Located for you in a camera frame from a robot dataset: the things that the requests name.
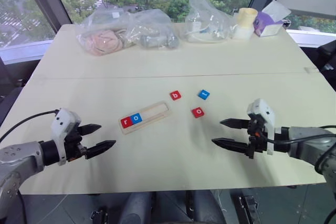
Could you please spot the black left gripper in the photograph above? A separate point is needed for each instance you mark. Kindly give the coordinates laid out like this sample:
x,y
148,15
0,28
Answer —
x,y
74,145

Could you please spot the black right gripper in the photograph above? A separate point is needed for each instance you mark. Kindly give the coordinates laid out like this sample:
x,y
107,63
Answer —
x,y
254,137

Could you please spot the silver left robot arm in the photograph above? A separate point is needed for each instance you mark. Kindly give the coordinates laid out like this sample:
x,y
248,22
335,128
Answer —
x,y
18,155

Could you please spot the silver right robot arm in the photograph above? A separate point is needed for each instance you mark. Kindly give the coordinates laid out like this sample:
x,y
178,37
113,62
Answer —
x,y
309,144

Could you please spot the red tile letter r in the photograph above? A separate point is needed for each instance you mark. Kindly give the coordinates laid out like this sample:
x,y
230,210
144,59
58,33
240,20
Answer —
x,y
126,122

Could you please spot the red tile letter o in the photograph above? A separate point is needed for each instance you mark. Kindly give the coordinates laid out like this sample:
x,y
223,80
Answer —
x,y
197,112

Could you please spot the blue tile letter o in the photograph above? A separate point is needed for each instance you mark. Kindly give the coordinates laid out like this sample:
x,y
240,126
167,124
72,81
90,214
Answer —
x,y
136,118

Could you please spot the blue tile letter t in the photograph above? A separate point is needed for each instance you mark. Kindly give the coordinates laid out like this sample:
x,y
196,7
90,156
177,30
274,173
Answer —
x,y
204,94

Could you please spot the wooden letter tray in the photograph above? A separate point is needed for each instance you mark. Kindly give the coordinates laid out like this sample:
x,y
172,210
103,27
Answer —
x,y
146,116

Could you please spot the red tile letter b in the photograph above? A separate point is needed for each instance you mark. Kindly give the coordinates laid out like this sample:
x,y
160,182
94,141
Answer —
x,y
175,95

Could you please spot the dark rounded robot legs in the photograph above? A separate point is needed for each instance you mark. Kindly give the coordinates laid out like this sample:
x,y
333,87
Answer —
x,y
168,207

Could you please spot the white plastic cup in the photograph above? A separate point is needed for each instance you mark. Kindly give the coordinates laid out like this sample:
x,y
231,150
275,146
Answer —
x,y
241,33

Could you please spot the cream tape roll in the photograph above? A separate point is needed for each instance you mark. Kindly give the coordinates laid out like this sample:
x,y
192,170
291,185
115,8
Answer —
x,y
246,17

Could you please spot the purple tissue box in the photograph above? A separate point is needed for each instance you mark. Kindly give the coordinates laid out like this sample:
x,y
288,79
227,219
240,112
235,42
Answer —
x,y
269,22

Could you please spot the clear plastic bag with bottle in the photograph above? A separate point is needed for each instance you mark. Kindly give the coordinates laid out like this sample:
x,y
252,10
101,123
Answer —
x,y
207,16

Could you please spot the black chair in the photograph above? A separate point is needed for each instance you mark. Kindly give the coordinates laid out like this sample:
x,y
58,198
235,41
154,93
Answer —
x,y
326,58

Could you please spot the plastic bag with grey dumbbell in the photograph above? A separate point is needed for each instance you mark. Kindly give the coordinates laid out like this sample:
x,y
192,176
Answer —
x,y
152,31

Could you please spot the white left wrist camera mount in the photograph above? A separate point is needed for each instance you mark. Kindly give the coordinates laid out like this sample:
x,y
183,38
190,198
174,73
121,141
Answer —
x,y
63,127

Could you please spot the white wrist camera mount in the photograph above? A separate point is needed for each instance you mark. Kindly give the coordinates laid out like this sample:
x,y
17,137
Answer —
x,y
262,112
63,127

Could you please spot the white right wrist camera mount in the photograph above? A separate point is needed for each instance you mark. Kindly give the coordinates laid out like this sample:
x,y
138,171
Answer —
x,y
262,112

